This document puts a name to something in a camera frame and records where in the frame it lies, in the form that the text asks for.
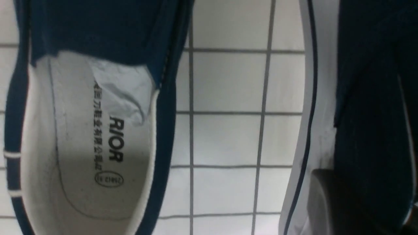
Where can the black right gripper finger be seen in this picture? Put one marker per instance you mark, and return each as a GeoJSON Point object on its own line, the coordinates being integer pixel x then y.
{"type": "Point", "coordinates": [373, 203]}

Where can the navy slip-on shoe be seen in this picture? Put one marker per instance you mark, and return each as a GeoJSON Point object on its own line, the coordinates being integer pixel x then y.
{"type": "Point", "coordinates": [360, 99]}
{"type": "Point", "coordinates": [90, 114]}

